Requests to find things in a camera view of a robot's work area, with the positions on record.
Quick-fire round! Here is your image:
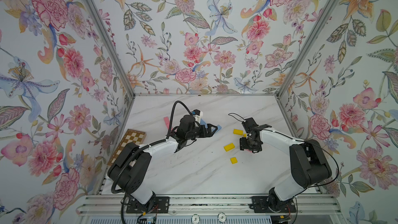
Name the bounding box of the aluminium frame post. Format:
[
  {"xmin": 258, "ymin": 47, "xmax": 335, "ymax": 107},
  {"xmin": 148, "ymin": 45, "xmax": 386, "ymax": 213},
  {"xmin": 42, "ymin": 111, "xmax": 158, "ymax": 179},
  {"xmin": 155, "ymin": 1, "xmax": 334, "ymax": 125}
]
[
  {"xmin": 275, "ymin": 0, "xmax": 339, "ymax": 100},
  {"xmin": 83, "ymin": 0, "xmax": 136, "ymax": 100}
]

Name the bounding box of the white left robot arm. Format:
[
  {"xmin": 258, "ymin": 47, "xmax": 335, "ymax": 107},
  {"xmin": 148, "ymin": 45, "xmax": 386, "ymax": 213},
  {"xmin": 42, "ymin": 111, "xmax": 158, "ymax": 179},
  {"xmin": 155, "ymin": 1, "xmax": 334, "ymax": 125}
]
[{"xmin": 107, "ymin": 114, "xmax": 218, "ymax": 206}]

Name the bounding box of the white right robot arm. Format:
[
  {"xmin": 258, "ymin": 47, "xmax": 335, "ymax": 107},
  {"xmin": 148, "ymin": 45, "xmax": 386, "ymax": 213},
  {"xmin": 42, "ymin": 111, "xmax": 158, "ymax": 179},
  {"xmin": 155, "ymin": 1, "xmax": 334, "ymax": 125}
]
[{"xmin": 239, "ymin": 118, "xmax": 332, "ymax": 212}]

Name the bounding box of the aluminium frame post right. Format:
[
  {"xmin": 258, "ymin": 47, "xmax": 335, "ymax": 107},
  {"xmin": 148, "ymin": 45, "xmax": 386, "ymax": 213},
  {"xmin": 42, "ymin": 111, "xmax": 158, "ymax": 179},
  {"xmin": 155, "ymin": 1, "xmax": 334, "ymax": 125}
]
[{"xmin": 275, "ymin": 0, "xmax": 339, "ymax": 100}]

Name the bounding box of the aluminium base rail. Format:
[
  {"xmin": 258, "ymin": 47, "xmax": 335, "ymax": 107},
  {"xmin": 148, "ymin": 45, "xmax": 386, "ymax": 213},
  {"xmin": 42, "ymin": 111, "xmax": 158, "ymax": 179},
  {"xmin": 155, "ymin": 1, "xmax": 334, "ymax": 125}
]
[{"xmin": 76, "ymin": 194, "xmax": 341, "ymax": 216}]

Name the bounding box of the wooden chessboard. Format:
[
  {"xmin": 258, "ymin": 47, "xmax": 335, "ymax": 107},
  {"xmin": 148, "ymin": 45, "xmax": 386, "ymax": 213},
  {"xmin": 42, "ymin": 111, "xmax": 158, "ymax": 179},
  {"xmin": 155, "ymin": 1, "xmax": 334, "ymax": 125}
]
[{"xmin": 107, "ymin": 129, "xmax": 147, "ymax": 166}]

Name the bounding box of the aluminium frame post left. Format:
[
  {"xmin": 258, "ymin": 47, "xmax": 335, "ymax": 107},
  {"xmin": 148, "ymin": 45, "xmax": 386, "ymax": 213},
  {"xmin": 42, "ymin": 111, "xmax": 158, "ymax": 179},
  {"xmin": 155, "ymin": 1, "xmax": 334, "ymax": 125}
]
[{"xmin": 83, "ymin": 0, "xmax": 136, "ymax": 100}]

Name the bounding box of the yellow rectangular block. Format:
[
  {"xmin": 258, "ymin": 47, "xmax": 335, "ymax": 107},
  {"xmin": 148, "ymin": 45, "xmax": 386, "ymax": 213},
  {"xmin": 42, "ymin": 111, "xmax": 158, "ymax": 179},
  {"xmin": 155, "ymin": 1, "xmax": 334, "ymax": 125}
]
[{"xmin": 233, "ymin": 129, "xmax": 244, "ymax": 136}]

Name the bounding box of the light blue long block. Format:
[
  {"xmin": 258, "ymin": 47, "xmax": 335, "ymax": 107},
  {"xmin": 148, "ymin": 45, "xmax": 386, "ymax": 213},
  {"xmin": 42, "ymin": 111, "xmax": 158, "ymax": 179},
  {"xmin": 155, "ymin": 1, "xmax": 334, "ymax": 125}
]
[{"xmin": 200, "ymin": 119, "xmax": 207, "ymax": 126}]

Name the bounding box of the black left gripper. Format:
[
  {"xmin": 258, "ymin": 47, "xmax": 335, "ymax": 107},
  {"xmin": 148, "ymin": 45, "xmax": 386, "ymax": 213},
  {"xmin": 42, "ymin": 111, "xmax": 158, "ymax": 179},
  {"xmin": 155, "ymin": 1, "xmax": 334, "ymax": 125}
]
[{"xmin": 184, "ymin": 124, "xmax": 218, "ymax": 141}]

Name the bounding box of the small yellow cube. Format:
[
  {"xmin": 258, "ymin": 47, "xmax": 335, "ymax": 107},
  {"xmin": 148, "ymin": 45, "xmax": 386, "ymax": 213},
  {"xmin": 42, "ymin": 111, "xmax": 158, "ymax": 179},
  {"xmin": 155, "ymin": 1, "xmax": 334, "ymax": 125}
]
[{"xmin": 230, "ymin": 157, "xmax": 238, "ymax": 164}]

